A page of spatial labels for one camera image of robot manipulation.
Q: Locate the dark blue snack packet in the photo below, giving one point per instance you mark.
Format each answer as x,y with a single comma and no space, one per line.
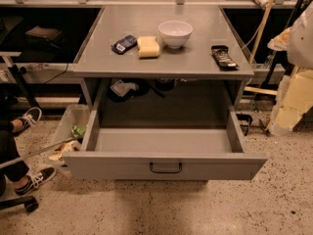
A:
124,44

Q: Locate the white crumpled paper under table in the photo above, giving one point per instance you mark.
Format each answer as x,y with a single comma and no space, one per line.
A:
121,88

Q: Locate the dark brown box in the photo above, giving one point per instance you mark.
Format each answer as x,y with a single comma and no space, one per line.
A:
43,34

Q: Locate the clear plastic trash bin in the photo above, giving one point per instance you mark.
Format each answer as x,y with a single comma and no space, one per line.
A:
74,115

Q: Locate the person leg black trousers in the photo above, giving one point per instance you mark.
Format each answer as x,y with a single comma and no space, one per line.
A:
16,173

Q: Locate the black sneaker lower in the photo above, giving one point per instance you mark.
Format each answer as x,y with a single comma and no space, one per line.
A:
32,182

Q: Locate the white ceramic bowl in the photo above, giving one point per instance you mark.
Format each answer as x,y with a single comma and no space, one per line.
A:
175,34

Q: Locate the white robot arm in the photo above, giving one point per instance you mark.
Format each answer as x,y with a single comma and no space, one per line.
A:
300,51

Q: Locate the black drawer handle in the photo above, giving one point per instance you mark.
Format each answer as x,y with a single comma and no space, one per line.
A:
166,168

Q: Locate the green crumpled wrapper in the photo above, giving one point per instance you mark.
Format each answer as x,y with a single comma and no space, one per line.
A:
78,131

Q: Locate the grey metal pole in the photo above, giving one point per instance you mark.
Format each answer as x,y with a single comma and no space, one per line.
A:
31,154

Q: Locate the grey metal cabinet table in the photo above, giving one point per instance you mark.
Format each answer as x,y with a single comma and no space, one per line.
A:
193,62

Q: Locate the yellow sponge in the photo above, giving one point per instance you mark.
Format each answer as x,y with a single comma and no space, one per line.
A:
148,47

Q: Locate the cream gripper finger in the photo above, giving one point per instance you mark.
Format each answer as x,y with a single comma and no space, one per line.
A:
281,41
294,99

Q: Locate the wooden broom stick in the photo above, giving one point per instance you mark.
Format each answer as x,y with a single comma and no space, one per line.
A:
260,30

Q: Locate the black sneaker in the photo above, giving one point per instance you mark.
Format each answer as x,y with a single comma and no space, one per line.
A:
32,182
28,119

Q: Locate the grey open top drawer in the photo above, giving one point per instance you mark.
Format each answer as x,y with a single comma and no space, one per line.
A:
120,143

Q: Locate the black chair caster base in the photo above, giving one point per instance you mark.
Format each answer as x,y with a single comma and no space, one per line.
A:
29,202

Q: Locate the black sneaker upper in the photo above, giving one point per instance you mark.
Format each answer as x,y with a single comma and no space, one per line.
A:
28,119

